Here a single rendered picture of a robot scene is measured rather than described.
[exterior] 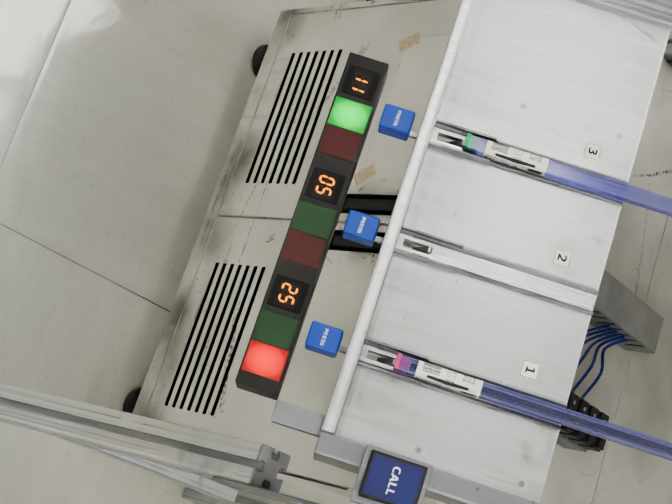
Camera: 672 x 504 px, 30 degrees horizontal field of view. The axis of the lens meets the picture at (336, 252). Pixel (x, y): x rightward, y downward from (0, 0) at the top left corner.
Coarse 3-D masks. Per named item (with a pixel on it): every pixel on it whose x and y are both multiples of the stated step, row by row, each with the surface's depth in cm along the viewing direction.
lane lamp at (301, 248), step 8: (296, 232) 117; (288, 240) 116; (296, 240) 116; (304, 240) 116; (312, 240) 116; (320, 240) 117; (288, 248) 116; (296, 248) 116; (304, 248) 116; (312, 248) 116; (320, 248) 116; (288, 256) 116; (296, 256) 116; (304, 256) 116; (312, 256) 116; (320, 256) 116; (304, 264) 116; (312, 264) 116
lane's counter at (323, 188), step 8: (320, 168) 118; (312, 176) 118; (320, 176) 118; (328, 176) 118; (336, 176) 118; (344, 176) 118; (312, 184) 118; (320, 184) 118; (328, 184) 118; (336, 184) 118; (312, 192) 118; (320, 192) 118; (328, 192) 118; (336, 192) 118; (328, 200) 118; (336, 200) 118
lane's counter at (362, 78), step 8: (352, 72) 121; (360, 72) 121; (368, 72) 121; (376, 72) 121; (344, 80) 121; (352, 80) 121; (360, 80) 121; (368, 80) 121; (376, 80) 121; (344, 88) 121; (352, 88) 121; (360, 88) 121; (368, 88) 121; (376, 88) 121; (360, 96) 120; (368, 96) 120
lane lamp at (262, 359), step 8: (256, 344) 114; (264, 344) 114; (248, 352) 114; (256, 352) 114; (264, 352) 114; (272, 352) 114; (280, 352) 114; (288, 352) 114; (248, 360) 113; (256, 360) 113; (264, 360) 113; (272, 360) 113; (280, 360) 113; (248, 368) 113; (256, 368) 113; (264, 368) 113; (272, 368) 113; (280, 368) 113; (264, 376) 113; (272, 376) 113; (280, 376) 113
